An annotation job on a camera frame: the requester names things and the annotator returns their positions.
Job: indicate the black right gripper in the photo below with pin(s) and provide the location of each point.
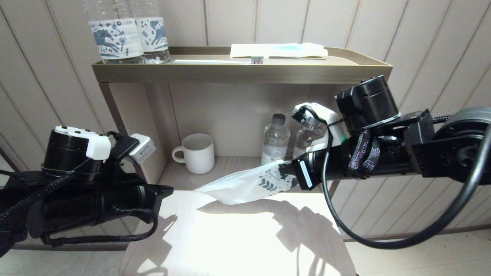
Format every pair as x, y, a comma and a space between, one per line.
312, 172

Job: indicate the small clear water bottle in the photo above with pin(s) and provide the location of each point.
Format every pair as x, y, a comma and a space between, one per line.
275, 142
307, 138

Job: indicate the beige wooden shelf cabinet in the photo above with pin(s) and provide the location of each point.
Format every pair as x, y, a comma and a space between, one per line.
138, 126

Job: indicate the white floral zip pouch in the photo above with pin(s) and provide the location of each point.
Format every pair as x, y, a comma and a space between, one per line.
238, 188

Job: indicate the white toothbrush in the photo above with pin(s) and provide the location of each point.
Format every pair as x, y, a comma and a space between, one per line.
215, 61

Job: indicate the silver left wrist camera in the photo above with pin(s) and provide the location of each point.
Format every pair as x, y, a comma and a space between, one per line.
142, 147

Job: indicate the large bottle blue deer label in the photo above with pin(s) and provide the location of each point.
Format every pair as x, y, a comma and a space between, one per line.
115, 40
155, 34

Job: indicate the brown metal shelf tray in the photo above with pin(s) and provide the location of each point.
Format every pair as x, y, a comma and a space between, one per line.
238, 73

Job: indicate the white wrapped blue toothbrush pack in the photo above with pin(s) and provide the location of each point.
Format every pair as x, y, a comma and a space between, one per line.
276, 50

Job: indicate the white ribbed mug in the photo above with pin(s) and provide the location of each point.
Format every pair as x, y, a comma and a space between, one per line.
199, 155

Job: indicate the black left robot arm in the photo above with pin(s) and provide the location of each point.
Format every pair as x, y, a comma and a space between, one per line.
76, 207

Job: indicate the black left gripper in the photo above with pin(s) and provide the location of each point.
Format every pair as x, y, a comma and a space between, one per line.
153, 199

